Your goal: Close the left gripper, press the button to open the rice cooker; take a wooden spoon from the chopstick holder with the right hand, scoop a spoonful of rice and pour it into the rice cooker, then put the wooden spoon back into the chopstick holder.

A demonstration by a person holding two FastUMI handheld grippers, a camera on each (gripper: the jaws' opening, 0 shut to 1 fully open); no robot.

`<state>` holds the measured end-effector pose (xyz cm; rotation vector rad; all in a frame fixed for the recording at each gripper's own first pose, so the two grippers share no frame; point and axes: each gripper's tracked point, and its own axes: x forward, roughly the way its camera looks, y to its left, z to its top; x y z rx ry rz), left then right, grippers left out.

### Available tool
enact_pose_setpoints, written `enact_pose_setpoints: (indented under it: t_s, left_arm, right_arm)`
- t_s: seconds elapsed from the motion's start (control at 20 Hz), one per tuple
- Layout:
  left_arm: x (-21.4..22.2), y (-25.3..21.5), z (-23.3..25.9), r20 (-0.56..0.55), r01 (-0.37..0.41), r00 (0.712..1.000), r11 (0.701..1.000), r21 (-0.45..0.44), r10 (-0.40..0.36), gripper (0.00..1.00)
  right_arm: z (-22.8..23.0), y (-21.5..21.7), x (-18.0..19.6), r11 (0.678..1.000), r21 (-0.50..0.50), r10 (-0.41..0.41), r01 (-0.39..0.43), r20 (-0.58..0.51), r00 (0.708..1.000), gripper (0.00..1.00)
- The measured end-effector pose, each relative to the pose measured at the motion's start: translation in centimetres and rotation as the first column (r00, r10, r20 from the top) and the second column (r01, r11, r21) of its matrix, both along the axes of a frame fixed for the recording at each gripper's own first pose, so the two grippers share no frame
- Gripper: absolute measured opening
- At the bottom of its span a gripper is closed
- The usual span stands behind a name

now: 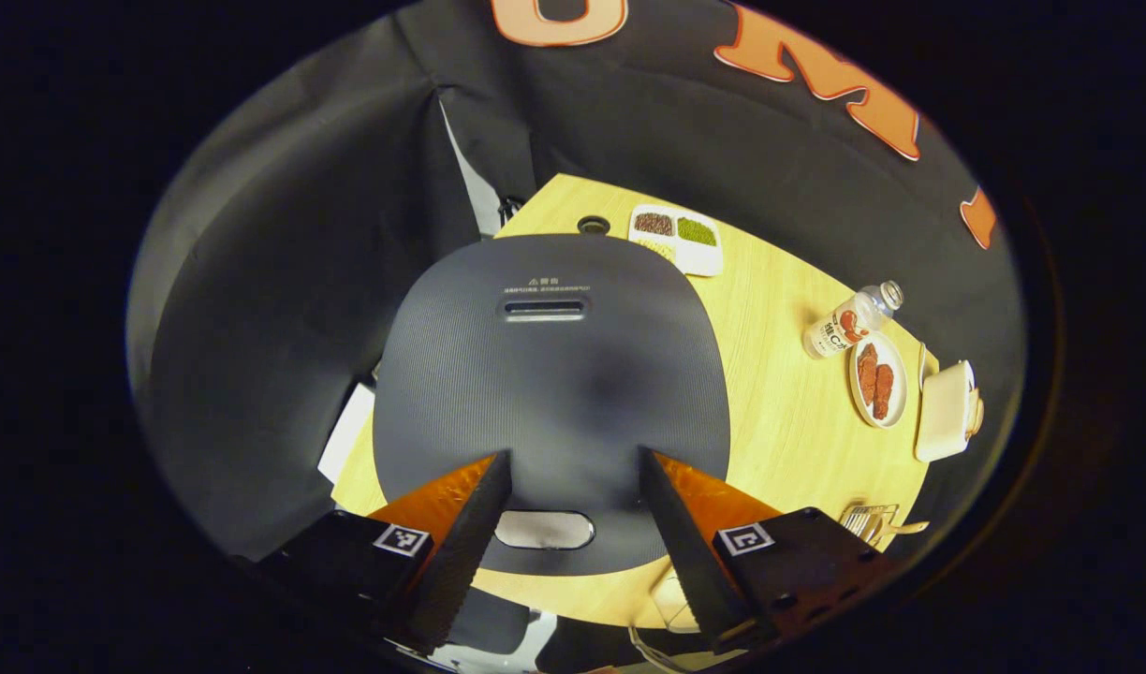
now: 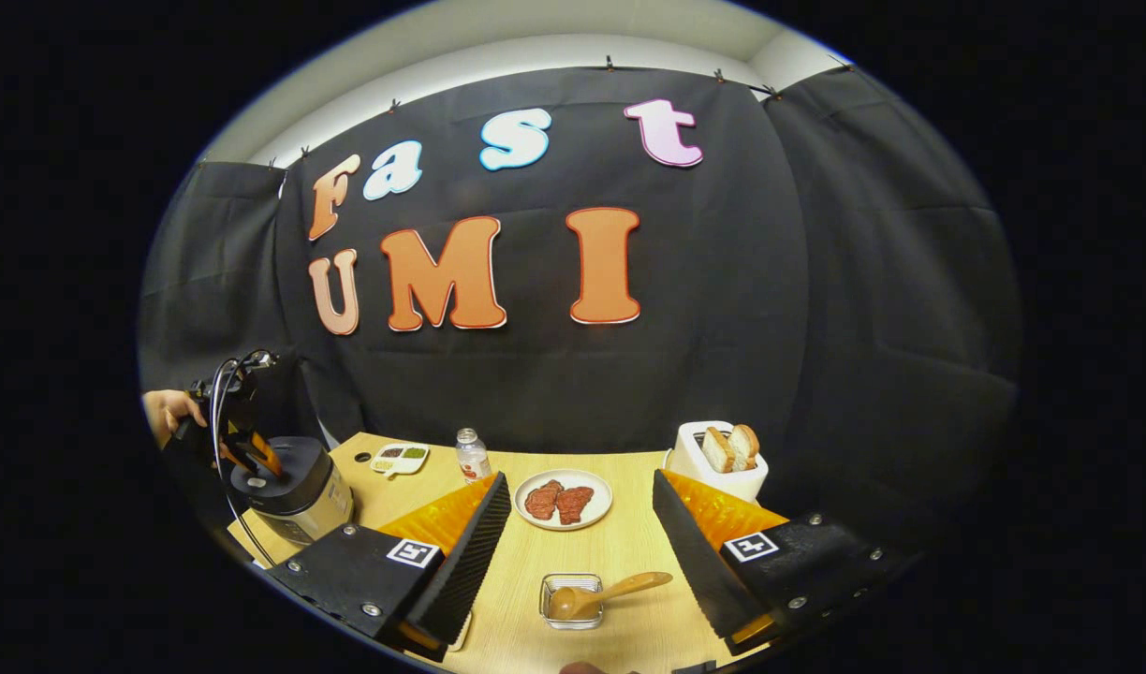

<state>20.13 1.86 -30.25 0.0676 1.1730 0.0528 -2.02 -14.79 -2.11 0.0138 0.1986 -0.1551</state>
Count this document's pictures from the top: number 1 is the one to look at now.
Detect white divided bean tray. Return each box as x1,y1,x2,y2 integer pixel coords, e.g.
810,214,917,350
627,204,724,278

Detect white round plate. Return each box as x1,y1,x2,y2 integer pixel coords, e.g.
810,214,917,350
848,332,908,430

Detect white sheet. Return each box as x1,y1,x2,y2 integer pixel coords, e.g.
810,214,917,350
317,382,377,486

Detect white toaster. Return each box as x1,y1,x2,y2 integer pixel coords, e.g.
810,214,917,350
915,360,986,463

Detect metal wire chopstick holder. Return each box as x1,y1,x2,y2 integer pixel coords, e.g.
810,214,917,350
840,504,902,547

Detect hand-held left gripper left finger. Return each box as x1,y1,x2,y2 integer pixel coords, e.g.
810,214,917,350
259,449,515,653

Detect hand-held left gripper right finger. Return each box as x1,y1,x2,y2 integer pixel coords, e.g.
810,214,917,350
637,447,897,653

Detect clear drink bottle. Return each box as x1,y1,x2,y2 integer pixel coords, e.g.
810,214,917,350
802,281,904,360

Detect dark grey rice cooker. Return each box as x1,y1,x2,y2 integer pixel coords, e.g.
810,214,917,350
372,234,731,577

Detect pale shallow container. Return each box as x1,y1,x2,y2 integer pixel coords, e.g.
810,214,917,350
648,566,703,635

